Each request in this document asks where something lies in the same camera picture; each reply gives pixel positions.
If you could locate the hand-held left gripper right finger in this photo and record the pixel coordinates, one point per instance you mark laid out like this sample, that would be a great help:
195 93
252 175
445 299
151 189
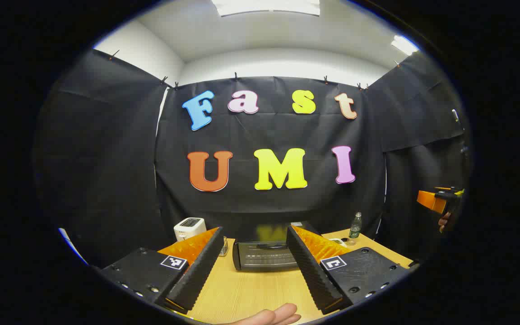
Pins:
316 277

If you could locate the rectangular ceiling light panel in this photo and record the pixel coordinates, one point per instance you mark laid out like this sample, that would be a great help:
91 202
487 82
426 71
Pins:
264 6

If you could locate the white toaster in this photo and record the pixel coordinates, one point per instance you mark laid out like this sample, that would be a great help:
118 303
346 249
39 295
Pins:
188 230

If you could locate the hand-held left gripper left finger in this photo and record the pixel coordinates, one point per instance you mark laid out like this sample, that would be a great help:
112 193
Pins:
199 275

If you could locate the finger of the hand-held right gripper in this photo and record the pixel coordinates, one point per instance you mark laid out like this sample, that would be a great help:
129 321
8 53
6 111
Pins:
429 200

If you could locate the clear plastic water bottle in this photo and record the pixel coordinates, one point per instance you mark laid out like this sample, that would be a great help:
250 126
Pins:
355 230

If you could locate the small glass jar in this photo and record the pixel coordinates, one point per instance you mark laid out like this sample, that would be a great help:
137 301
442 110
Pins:
224 247

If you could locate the small ceiling light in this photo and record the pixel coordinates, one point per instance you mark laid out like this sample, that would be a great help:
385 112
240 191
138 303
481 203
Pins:
403 45

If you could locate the black electric oven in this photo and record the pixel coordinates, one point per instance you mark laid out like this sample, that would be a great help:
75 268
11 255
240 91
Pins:
264 257

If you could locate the white divided seasoning dish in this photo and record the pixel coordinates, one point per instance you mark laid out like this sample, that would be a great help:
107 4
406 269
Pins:
337 242

